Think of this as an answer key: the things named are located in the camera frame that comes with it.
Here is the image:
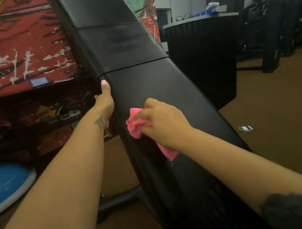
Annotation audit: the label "person's right hand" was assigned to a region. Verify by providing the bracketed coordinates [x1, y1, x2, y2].
[129, 91, 197, 158]

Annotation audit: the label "person's left hand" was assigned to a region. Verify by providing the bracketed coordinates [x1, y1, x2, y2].
[89, 79, 119, 130]

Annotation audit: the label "black padded workout bench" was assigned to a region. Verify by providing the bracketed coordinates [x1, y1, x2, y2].
[47, 0, 278, 229]

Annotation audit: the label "pink cleaning cloth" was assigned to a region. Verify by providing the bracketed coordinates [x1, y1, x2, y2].
[123, 101, 181, 168]

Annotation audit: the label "person's right forearm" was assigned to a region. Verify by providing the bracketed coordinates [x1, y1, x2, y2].
[175, 108, 302, 229]

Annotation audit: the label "person's left forearm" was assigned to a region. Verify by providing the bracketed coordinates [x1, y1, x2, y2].
[0, 107, 128, 229]

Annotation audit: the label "dark low storage shelf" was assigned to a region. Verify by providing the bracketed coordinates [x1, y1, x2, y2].
[0, 74, 112, 175]

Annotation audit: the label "black ribbed reception counter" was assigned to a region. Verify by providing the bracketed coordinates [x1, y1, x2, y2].
[162, 10, 255, 117]

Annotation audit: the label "silver floor outlet plate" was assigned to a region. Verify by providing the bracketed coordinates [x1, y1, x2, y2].
[238, 123, 254, 134]

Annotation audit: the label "black eyeglasses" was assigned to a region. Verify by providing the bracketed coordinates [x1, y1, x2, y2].
[175, 13, 192, 22]

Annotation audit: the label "blue balance trainer dome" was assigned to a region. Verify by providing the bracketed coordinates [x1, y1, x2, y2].
[0, 158, 43, 220]

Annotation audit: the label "black gym machine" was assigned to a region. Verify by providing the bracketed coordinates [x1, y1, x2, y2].
[225, 0, 302, 79]

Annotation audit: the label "white cable bundle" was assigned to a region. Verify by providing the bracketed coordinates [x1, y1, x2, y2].
[59, 108, 82, 121]

